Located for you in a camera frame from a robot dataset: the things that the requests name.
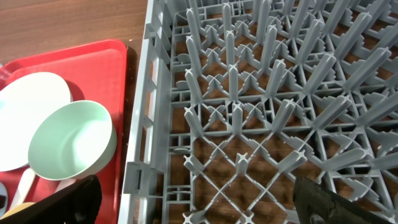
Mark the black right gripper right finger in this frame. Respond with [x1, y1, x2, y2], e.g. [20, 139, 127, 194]
[293, 177, 389, 224]

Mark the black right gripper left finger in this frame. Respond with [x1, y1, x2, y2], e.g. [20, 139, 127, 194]
[1, 175, 102, 224]

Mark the mint green bowl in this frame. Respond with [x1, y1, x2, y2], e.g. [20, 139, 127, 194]
[28, 100, 118, 180]

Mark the yellow cup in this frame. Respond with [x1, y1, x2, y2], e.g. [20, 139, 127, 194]
[1, 202, 35, 219]

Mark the grey dishwasher rack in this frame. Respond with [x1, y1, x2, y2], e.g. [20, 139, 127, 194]
[118, 0, 397, 223]

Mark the white plastic fork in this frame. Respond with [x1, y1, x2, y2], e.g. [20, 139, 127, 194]
[55, 179, 76, 192]

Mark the white plastic spoon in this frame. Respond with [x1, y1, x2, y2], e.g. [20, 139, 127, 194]
[10, 168, 36, 209]

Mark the light blue plate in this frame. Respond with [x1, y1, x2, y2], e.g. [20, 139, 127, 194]
[1, 72, 73, 172]

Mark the red serving tray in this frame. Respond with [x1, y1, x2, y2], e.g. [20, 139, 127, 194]
[1, 39, 127, 223]

